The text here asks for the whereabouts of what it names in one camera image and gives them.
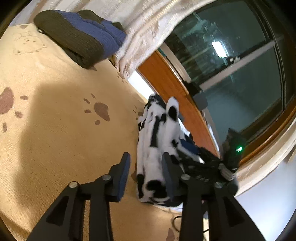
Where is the cream embossed curtain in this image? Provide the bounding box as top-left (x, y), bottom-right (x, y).
top-left (85, 0), bottom-right (223, 80)

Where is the glass window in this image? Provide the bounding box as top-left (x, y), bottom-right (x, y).
top-left (159, 0), bottom-right (288, 142)

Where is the small dark grey box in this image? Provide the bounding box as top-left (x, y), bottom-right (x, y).
top-left (193, 92), bottom-right (208, 110)

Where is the beige window sill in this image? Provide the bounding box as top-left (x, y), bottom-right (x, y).
top-left (235, 125), bottom-right (296, 198)

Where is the tan paw print blanket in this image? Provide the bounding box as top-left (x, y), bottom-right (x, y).
top-left (0, 23), bottom-right (185, 241)

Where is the brown wooden board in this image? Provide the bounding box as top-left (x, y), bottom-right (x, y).
top-left (136, 50), bottom-right (221, 158)

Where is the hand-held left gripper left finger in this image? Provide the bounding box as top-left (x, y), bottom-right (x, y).
top-left (26, 152), bottom-right (131, 241)

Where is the brown wooden window frame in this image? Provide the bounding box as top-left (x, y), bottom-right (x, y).
top-left (238, 102), bottom-right (296, 165)

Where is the white black spotted fleece garment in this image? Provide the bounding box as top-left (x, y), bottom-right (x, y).
top-left (136, 94), bottom-right (193, 207)

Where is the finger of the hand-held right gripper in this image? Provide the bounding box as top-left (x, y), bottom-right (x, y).
top-left (179, 138), bottom-right (222, 165)
top-left (176, 156), bottom-right (223, 181)

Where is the folded blue grey sweater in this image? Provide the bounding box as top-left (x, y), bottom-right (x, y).
top-left (33, 9), bottom-right (127, 69)

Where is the black cable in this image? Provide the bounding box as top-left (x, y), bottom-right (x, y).
top-left (171, 215), bottom-right (209, 232)

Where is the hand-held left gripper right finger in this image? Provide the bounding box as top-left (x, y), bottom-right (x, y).
top-left (161, 152), bottom-right (265, 241)

